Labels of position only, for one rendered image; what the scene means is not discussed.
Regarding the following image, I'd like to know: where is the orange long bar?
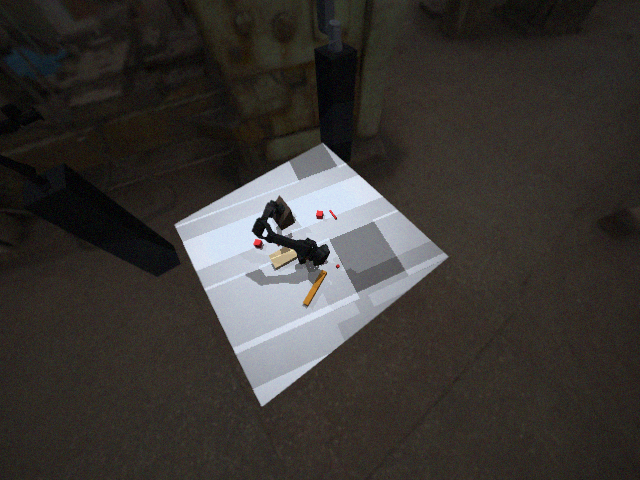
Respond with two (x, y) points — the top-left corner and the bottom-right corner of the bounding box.
(303, 270), (327, 306)

